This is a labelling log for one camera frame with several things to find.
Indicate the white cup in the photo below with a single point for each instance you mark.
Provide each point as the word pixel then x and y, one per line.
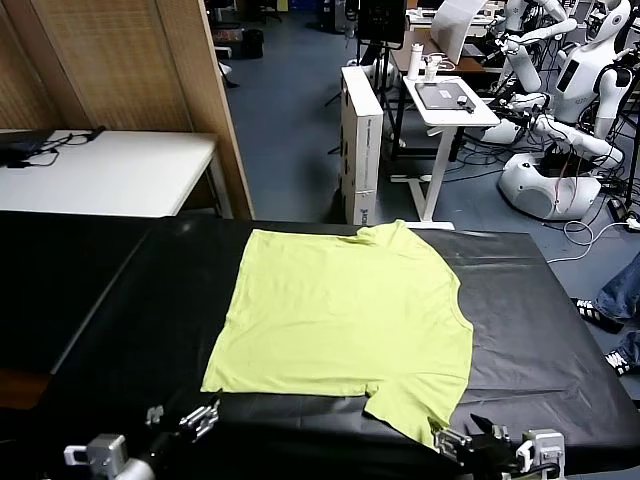
pixel 431 70

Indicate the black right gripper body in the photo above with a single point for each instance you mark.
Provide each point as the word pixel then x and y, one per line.
pixel 492 452

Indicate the blue jeans leg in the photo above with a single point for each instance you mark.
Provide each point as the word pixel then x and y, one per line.
pixel 622 295
pixel 631 345

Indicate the black trash bin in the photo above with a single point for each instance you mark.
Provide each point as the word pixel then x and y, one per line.
pixel 253 42

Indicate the white drink bottle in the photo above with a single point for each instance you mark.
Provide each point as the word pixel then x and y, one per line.
pixel 414 62

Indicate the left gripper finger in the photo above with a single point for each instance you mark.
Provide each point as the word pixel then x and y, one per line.
pixel 202 420
pixel 155 415

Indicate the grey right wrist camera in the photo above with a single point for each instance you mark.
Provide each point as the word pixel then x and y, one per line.
pixel 542 450

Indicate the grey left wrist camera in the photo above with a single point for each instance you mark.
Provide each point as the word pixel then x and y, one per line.
pixel 102 450

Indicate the white humanoid robot with base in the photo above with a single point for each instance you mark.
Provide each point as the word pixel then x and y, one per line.
pixel 580 80

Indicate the white height-adjustable desk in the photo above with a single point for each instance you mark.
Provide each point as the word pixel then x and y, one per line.
pixel 450 116

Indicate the brown wooden desk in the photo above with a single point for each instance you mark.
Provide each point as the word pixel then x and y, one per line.
pixel 475 62

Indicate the yellow-green printed t-shirt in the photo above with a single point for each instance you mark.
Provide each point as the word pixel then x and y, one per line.
pixel 340 310

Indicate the black monitor on stand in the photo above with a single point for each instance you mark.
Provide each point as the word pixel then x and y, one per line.
pixel 380 20

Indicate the black covered side table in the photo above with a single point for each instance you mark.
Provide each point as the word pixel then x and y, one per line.
pixel 50 280

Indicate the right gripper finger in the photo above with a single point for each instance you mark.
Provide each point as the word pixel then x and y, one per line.
pixel 492 430
pixel 452 440

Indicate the wooden partition screen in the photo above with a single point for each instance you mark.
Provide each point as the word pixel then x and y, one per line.
pixel 125 65

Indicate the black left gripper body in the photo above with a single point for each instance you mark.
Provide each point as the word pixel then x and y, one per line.
pixel 172 445

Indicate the white rectangular table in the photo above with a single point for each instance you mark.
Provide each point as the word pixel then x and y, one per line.
pixel 110 170

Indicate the tall white cardboard box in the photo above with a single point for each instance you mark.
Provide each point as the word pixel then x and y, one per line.
pixel 367 150

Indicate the closed grey laptop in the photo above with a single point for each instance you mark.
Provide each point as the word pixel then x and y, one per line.
pixel 440 95

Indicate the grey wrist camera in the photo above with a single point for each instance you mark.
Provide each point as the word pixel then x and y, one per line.
pixel 542 450
pixel 102 450

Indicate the black power strip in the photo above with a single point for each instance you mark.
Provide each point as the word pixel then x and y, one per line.
pixel 617 207

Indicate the black plastic table cover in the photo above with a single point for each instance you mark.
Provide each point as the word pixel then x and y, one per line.
pixel 525 325

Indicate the open white laptop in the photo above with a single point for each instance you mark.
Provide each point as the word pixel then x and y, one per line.
pixel 452 30

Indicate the white humanoid robot raised arm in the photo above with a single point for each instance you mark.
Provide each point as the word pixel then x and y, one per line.
pixel 522 65

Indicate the black laptop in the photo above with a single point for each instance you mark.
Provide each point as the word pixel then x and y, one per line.
pixel 25 145

